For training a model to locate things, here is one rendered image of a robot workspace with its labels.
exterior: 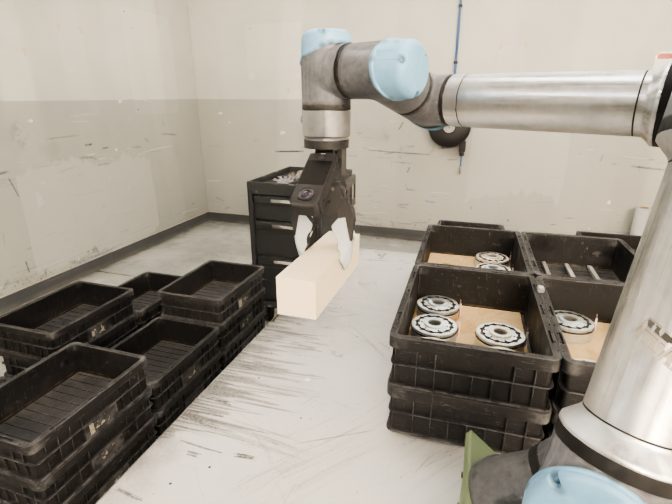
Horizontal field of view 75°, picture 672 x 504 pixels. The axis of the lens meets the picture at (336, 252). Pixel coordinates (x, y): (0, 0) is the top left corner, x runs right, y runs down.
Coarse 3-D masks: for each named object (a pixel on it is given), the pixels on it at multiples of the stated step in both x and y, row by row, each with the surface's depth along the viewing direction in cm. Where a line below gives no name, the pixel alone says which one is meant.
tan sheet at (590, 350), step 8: (600, 328) 105; (608, 328) 105; (600, 336) 102; (568, 344) 98; (576, 344) 98; (584, 344) 98; (592, 344) 98; (600, 344) 98; (576, 352) 95; (584, 352) 95; (592, 352) 95
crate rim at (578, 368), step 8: (536, 280) 108; (552, 280) 108; (560, 280) 108; (568, 280) 107; (576, 280) 107; (584, 280) 107; (544, 288) 103; (544, 296) 99; (552, 312) 92; (552, 320) 88; (560, 328) 85; (560, 344) 80; (568, 352) 77; (568, 360) 75; (576, 360) 75; (560, 368) 77; (568, 368) 75; (576, 368) 74; (584, 368) 74; (592, 368) 73; (576, 376) 75; (584, 376) 74
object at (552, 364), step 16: (416, 272) 112; (480, 272) 113; (496, 272) 112; (400, 304) 95; (544, 304) 95; (400, 320) 88; (544, 320) 88; (400, 336) 82; (432, 352) 81; (448, 352) 80; (464, 352) 79; (480, 352) 78; (496, 352) 77; (512, 352) 77; (560, 352) 77; (528, 368) 76; (544, 368) 76
